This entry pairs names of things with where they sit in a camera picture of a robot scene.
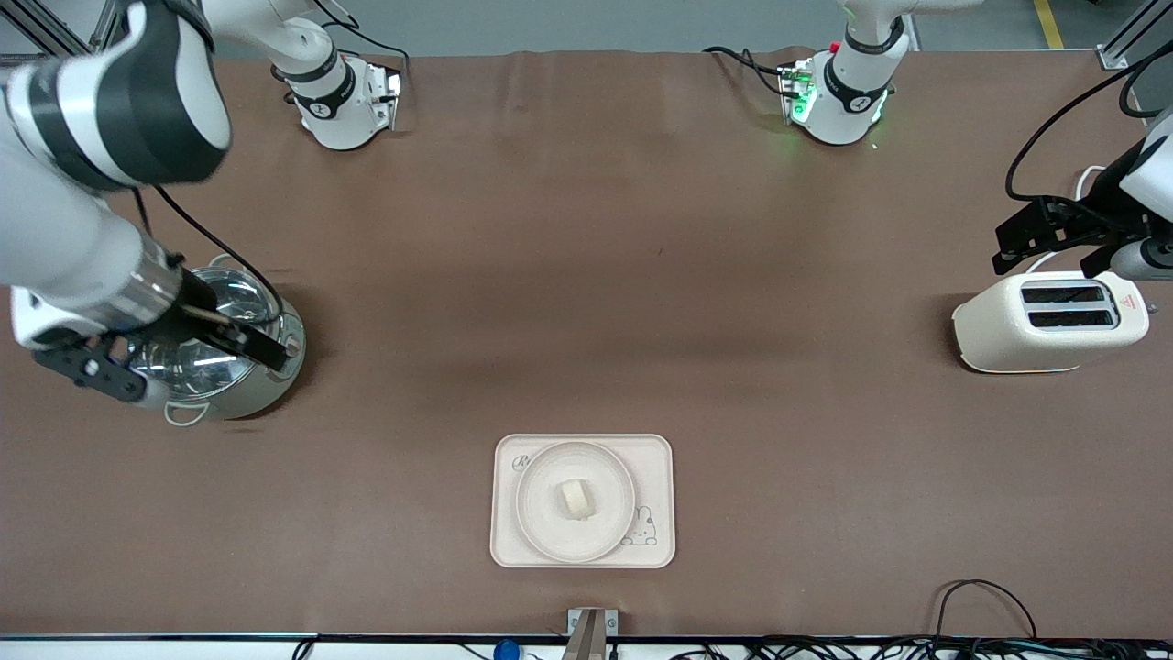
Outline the round cream plate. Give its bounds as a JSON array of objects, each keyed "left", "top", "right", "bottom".
[{"left": 515, "top": 441, "right": 637, "bottom": 563}]

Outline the small white steamed bun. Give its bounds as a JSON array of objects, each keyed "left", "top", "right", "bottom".
[{"left": 558, "top": 478, "right": 596, "bottom": 522}]

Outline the cream rabbit print tray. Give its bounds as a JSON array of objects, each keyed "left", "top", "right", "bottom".
[{"left": 489, "top": 434, "right": 677, "bottom": 569}]

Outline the silver electric cooking pot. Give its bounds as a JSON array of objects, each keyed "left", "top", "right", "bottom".
[{"left": 128, "top": 254, "right": 307, "bottom": 428}]

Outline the glass pot lid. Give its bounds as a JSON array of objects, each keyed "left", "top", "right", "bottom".
[{"left": 128, "top": 267, "right": 280, "bottom": 402}]

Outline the cream two-slot toaster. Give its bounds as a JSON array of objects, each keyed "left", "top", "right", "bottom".
[{"left": 951, "top": 270, "right": 1157, "bottom": 375}]

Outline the brown table mat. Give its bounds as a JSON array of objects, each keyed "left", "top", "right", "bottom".
[{"left": 0, "top": 50, "right": 1173, "bottom": 638}]

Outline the white toaster power cable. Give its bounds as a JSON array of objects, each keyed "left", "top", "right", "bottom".
[{"left": 1025, "top": 165, "right": 1107, "bottom": 274}]

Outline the aluminium frame profile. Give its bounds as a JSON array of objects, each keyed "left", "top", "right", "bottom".
[
  {"left": 0, "top": 0, "right": 138, "bottom": 70},
  {"left": 1095, "top": 0, "right": 1173, "bottom": 72}
]

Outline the black right base cable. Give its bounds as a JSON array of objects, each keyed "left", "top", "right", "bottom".
[{"left": 316, "top": 0, "right": 411, "bottom": 102}]

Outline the black base cable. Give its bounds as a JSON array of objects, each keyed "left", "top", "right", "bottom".
[
  {"left": 704, "top": 46, "right": 798, "bottom": 97},
  {"left": 316, "top": 0, "right": 411, "bottom": 102}
]

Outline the black looped floor cable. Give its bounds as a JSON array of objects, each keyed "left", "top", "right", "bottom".
[{"left": 935, "top": 579, "right": 1038, "bottom": 643}]

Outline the black left base cable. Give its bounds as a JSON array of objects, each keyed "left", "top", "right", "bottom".
[{"left": 704, "top": 46, "right": 798, "bottom": 97}]

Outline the black cable bundle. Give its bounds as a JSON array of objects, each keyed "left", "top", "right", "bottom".
[{"left": 669, "top": 637, "right": 1173, "bottom": 660}]

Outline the metal camera bracket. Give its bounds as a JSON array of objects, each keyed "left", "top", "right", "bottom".
[{"left": 566, "top": 608, "right": 619, "bottom": 660}]

